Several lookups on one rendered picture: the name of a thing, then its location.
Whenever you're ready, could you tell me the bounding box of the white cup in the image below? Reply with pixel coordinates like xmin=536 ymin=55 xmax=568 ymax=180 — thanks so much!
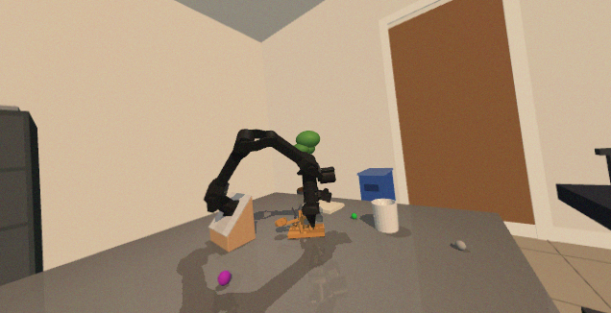
xmin=371 ymin=199 xmax=399 ymax=233

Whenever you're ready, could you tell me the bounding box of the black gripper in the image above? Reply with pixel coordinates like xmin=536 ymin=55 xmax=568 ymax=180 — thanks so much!
xmin=302 ymin=185 xmax=320 ymax=228

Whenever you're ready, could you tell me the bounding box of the magenta ball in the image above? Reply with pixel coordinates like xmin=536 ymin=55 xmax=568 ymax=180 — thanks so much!
xmin=217 ymin=271 xmax=232 ymax=285

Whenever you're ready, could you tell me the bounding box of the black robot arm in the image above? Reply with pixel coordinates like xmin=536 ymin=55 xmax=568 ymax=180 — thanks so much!
xmin=204 ymin=129 xmax=336 ymax=216

